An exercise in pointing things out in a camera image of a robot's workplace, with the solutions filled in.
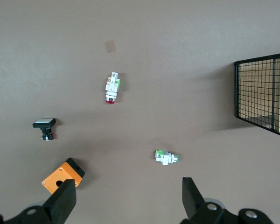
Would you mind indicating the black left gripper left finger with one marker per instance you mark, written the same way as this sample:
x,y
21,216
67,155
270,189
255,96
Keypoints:
x,y
58,205

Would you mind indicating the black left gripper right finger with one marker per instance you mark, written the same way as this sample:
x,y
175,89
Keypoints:
x,y
193,203

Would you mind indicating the white push button green cap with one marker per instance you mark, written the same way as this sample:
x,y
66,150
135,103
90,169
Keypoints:
x,y
165,158

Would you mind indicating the black square button white cap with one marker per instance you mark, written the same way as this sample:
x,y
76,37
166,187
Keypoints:
x,y
44,123

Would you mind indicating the white push button red cap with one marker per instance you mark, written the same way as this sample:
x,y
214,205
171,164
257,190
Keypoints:
x,y
112,85

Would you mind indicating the brown tape patch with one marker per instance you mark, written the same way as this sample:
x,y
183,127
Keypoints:
x,y
110,46

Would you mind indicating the orange button enclosure box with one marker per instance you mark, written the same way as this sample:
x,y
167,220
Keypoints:
x,y
60,172

